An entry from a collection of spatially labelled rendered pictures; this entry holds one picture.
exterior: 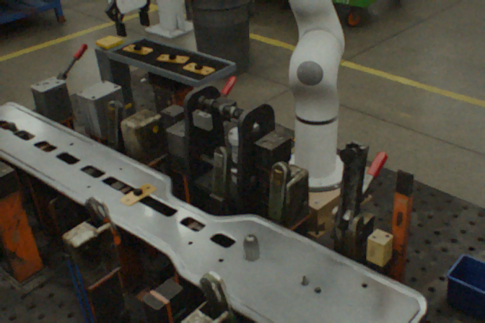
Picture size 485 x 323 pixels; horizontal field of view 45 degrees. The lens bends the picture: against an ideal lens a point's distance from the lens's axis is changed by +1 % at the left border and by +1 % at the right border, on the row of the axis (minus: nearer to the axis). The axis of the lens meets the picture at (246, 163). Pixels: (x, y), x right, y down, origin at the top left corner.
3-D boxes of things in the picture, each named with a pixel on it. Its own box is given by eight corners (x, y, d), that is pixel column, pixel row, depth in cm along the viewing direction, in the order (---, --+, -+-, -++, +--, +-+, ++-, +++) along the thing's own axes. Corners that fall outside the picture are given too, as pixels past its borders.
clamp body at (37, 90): (51, 187, 193) (22, 86, 174) (80, 171, 200) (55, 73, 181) (68, 197, 188) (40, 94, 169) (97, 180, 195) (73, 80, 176)
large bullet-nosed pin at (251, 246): (240, 262, 115) (238, 236, 111) (251, 253, 117) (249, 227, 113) (252, 269, 113) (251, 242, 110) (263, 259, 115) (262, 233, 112)
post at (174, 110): (178, 233, 168) (159, 109, 147) (191, 225, 172) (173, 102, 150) (190, 241, 166) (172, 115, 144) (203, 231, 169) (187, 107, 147)
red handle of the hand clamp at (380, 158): (334, 215, 112) (373, 147, 116) (338, 219, 114) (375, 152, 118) (353, 223, 110) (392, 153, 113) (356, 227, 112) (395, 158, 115)
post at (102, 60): (118, 171, 199) (92, 47, 175) (136, 161, 203) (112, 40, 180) (133, 179, 194) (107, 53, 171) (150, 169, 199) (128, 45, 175)
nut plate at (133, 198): (129, 206, 130) (128, 202, 129) (118, 200, 132) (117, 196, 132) (157, 189, 135) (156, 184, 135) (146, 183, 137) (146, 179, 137)
